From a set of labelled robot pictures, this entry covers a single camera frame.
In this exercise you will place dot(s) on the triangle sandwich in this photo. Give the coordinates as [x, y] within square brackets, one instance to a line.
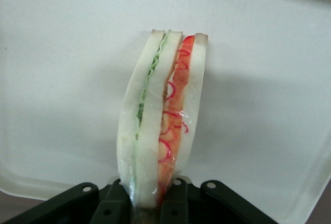
[147, 131]

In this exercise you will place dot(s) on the cream plastic tray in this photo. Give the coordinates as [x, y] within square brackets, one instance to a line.
[258, 79]

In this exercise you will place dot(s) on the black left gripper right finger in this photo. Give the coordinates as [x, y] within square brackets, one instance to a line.
[207, 206]

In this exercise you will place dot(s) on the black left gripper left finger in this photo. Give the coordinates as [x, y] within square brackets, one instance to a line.
[77, 203]

